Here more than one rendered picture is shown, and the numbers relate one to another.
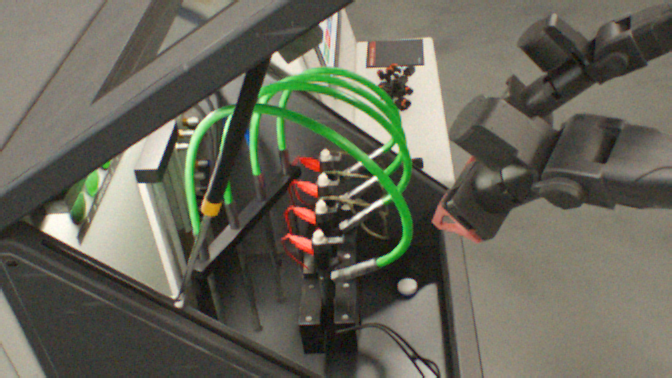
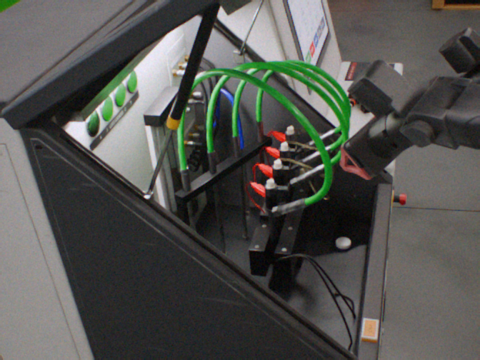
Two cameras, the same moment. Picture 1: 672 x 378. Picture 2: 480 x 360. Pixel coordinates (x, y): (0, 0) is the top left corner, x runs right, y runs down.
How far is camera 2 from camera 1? 0.19 m
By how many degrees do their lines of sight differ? 10
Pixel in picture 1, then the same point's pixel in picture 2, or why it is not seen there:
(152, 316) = (126, 200)
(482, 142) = (368, 93)
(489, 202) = (376, 146)
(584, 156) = (436, 104)
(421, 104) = not seen: hidden behind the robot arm
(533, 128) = (407, 86)
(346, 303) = (287, 241)
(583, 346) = not seen: outside the picture
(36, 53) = (86, 20)
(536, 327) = (464, 313)
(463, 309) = (378, 259)
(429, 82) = not seen: hidden behind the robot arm
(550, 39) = (463, 46)
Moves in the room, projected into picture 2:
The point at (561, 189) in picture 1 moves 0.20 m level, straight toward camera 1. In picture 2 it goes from (416, 128) to (357, 219)
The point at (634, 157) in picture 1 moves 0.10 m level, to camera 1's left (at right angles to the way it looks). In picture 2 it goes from (470, 106) to (382, 106)
